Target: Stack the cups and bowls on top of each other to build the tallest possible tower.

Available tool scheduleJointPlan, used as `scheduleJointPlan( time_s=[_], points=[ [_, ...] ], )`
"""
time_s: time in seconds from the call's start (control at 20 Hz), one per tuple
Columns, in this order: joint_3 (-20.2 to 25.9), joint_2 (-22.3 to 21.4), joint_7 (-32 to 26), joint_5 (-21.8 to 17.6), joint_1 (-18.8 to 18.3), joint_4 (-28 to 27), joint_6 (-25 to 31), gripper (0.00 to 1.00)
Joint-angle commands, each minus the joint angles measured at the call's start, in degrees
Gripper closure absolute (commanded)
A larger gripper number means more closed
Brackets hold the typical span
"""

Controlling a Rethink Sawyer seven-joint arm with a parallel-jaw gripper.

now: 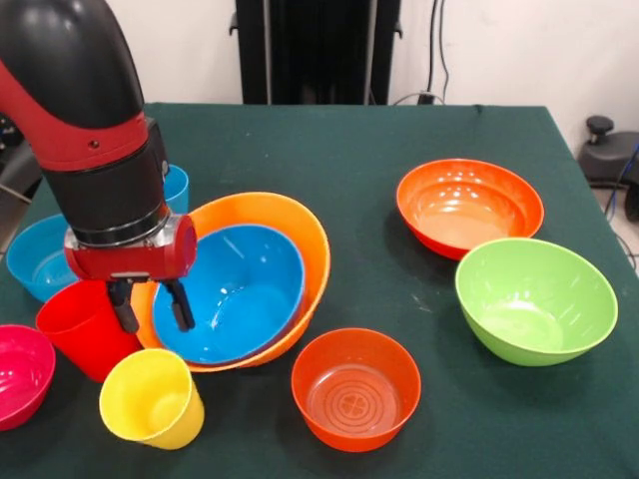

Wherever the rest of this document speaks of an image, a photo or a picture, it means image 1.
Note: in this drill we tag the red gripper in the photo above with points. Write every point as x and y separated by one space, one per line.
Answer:
140 259

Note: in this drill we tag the large blue bowl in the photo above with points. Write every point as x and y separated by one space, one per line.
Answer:
239 299

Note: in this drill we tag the blue cup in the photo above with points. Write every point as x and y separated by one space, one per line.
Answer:
178 189

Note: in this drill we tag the small blue bowl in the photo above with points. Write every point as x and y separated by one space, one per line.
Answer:
35 264

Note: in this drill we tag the pink bowl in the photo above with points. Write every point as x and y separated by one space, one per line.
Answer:
22 374

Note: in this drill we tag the large orange bowl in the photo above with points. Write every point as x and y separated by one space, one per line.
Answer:
299 224

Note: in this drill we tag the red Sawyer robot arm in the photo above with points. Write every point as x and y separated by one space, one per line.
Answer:
75 75

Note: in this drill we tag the red cup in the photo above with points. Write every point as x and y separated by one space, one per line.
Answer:
75 329

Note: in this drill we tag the yellow cup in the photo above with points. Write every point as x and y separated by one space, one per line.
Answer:
145 399

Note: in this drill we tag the black caster base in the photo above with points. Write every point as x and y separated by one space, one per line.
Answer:
606 154
15 169

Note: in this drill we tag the small red bowl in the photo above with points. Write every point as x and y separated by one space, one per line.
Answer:
354 359

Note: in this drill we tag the dark green tablecloth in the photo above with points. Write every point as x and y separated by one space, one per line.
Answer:
449 424

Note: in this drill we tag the wide red bowl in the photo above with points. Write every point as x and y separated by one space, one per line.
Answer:
469 224

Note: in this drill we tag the green bowl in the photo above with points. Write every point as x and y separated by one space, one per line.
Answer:
534 299

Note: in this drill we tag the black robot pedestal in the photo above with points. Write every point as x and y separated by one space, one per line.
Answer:
314 50

